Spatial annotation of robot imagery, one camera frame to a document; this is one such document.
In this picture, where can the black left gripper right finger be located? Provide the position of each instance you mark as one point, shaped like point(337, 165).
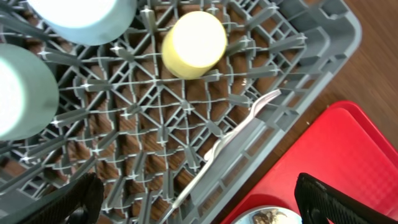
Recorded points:
point(319, 203)

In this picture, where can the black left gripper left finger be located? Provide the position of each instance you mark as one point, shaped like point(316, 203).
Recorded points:
point(79, 201)

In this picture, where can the light blue plate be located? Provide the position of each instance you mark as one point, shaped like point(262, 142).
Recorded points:
point(246, 217)

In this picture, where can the food scraps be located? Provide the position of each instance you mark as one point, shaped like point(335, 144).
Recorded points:
point(270, 217)

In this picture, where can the white plastic fork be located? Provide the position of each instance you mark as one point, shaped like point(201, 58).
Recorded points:
point(211, 156)

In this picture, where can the mint green bowl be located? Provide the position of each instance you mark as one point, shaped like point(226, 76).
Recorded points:
point(29, 93)

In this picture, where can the light blue bowl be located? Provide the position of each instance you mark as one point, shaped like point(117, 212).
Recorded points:
point(87, 22)

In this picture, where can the yellow plastic cup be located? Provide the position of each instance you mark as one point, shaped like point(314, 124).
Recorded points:
point(195, 43)

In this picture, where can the grey dishwasher rack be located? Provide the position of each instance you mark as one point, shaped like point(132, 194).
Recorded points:
point(145, 132)

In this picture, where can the red plastic tray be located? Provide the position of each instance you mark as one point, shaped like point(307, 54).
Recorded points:
point(342, 148)

